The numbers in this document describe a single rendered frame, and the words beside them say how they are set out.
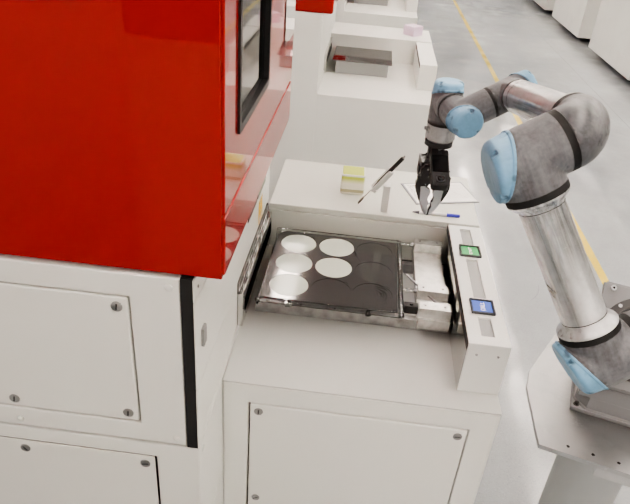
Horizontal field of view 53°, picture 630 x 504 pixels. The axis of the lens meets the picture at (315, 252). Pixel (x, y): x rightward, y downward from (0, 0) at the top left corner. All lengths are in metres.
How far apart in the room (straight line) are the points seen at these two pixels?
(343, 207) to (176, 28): 1.09
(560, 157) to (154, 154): 0.67
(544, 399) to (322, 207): 0.81
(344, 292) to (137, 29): 0.92
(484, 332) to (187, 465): 0.70
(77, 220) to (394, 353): 0.84
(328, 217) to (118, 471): 0.91
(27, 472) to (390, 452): 0.80
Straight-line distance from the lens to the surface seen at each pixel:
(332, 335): 1.60
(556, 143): 1.16
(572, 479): 1.74
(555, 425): 1.52
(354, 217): 1.88
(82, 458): 1.45
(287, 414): 1.51
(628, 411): 1.57
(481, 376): 1.50
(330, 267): 1.71
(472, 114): 1.51
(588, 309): 1.27
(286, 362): 1.51
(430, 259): 1.86
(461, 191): 2.10
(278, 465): 1.64
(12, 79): 1.03
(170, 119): 0.95
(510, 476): 2.52
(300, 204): 1.89
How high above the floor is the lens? 1.81
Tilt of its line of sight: 31 degrees down
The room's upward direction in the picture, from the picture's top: 5 degrees clockwise
